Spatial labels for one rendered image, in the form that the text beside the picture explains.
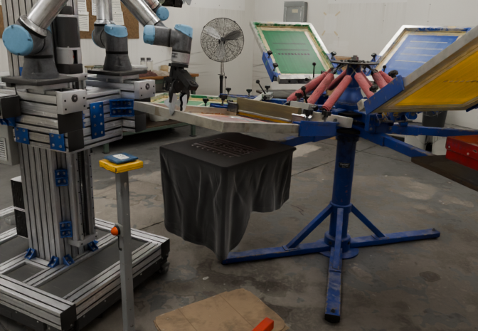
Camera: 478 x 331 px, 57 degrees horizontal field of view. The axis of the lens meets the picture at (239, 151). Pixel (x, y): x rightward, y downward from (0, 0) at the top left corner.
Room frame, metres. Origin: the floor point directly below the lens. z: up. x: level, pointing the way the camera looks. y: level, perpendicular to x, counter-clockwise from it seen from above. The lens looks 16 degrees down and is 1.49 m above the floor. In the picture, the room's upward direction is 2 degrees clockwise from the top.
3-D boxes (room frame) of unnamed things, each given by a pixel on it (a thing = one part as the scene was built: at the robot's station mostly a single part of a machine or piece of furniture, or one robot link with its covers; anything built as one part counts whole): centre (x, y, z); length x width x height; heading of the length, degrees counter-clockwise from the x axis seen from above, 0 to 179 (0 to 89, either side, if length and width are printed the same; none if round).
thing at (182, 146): (2.00, 0.05, 0.95); 0.48 x 0.44 x 0.01; 137
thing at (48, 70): (1.94, 0.88, 1.31); 0.15 x 0.15 x 0.10
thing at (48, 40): (1.93, 0.88, 1.42); 0.13 x 0.12 x 0.14; 2
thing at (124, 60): (2.38, 0.67, 1.31); 0.15 x 0.15 x 0.10
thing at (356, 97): (2.81, -0.71, 0.67); 0.39 x 0.39 x 1.35
